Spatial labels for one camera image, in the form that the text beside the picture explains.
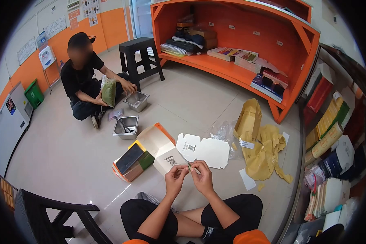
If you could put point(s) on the person's right hand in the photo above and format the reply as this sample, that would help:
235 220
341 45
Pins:
205 181

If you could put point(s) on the person's left hand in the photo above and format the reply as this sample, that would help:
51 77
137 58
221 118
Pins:
173 181

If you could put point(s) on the person's right fingers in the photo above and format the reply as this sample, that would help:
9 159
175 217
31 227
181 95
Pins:
206 171

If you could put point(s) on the person's left index finger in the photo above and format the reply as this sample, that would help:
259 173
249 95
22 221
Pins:
178 167

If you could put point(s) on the person's right thumb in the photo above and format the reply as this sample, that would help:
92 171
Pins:
194 173

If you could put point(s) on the person's right index finger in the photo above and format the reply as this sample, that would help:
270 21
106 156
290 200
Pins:
195 164

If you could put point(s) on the person's left thumb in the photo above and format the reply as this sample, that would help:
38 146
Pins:
183 173

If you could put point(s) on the small green sachet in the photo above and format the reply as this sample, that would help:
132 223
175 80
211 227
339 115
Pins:
189 167

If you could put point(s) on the flat white carton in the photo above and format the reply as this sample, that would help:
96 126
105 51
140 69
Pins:
210 151

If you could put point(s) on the open white orange carton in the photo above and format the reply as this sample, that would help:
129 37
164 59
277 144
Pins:
158 143

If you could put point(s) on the clear plastic bag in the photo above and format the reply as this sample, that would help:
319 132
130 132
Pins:
222 132

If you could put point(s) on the white paper slip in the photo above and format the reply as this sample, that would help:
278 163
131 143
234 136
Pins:
247 180

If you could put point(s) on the orange white brown carton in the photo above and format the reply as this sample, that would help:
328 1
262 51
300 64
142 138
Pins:
131 175

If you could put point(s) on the white printed label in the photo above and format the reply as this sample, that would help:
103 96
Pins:
247 144

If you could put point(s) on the black smartphone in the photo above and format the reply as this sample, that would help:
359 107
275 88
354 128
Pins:
129 158

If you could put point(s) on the small yellow paper scrap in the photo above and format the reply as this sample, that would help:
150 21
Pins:
261 186

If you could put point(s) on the crumpled yellow wrapping paper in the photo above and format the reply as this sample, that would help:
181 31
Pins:
262 155

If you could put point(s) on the person's legs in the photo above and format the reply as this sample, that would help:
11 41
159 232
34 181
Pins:
250 210

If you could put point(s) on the steel tray with utensils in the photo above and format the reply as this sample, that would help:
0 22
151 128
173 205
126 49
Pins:
131 122

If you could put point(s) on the metal utensils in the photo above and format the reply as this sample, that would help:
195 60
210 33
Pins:
122 124

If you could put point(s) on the empty steel tray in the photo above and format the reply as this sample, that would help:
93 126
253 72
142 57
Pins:
136 102

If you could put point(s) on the person's body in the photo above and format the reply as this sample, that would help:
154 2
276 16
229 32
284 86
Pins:
251 237

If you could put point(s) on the grey pink packet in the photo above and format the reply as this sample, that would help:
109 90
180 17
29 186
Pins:
113 115

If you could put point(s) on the green powder bag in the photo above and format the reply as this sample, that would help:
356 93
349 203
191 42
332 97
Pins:
109 91

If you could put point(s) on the black plastic stool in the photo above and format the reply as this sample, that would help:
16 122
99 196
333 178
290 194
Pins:
138 50

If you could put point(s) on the full shop shelf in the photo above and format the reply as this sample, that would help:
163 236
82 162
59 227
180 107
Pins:
332 146

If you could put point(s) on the orange shelf with books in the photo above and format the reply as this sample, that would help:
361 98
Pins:
247 33

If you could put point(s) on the black plastic chair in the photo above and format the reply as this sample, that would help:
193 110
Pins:
33 213

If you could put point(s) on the glass door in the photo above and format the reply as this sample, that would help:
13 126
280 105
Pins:
141 18

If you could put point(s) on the green waste bin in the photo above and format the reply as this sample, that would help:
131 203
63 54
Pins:
34 95

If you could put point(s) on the white water dispenser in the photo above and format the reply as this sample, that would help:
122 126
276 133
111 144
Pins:
47 58

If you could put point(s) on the white cabinet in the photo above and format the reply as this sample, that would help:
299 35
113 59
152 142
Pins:
9 128

